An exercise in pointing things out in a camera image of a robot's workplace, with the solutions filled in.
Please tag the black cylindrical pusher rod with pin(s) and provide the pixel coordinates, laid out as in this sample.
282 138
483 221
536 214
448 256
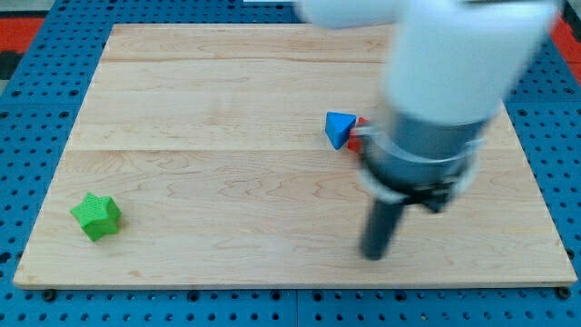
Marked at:
383 220

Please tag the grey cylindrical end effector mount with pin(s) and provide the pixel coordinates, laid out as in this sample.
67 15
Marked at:
407 159

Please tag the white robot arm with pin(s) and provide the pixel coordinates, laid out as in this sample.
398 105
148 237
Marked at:
451 64

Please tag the blue triangle block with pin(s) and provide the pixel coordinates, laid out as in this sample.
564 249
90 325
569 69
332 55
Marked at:
337 128

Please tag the green star block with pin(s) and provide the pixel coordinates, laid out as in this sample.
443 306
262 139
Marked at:
97 216

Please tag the red block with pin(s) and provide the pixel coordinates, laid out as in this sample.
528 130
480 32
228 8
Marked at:
354 143

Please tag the wooden board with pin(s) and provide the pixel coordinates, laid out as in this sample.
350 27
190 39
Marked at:
210 139

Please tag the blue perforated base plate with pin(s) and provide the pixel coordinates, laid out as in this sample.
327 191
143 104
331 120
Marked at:
38 107

